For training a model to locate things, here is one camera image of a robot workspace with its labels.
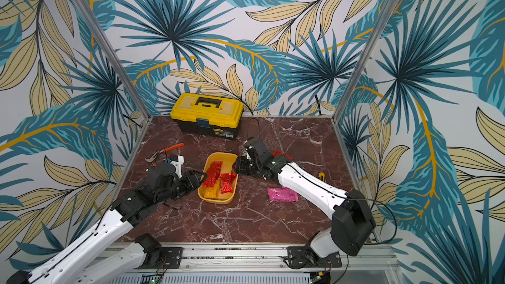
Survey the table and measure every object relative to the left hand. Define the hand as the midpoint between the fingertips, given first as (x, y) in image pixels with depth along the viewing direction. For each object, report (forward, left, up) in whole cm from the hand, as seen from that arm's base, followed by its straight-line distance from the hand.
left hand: (202, 181), depth 73 cm
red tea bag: (+11, 0, -15) cm, 19 cm away
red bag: (+8, -7, -16) cm, 19 cm away
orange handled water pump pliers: (+26, +27, -18) cm, 42 cm away
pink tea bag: (+3, -32, -16) cm, 36 cm away
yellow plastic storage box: (+23, -6, -21) cm, 31 cm away
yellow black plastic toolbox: (+37, +2, -2) cm, 37 cm away
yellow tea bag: (+2, 0, -15) cm, 15 cm away
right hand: (+8, -11, -2) cm, 14 cm away
